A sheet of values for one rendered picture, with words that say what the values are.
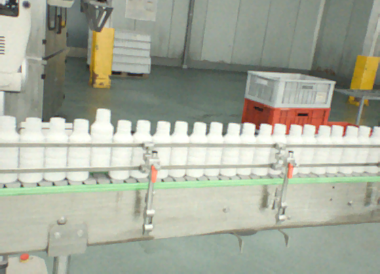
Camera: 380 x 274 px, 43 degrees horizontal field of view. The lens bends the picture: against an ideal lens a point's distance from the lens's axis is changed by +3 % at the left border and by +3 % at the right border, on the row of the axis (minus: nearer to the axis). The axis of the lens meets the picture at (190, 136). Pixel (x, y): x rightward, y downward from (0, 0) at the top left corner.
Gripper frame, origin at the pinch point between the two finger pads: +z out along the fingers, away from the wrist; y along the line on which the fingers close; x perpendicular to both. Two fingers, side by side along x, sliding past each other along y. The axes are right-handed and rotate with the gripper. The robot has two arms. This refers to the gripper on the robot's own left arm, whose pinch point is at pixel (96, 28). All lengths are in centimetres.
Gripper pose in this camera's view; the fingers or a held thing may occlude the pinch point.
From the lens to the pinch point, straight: 142.2
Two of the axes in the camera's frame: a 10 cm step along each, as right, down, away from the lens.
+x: -9.1, -0.2, -4.1
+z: -1.3, 9.6, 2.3
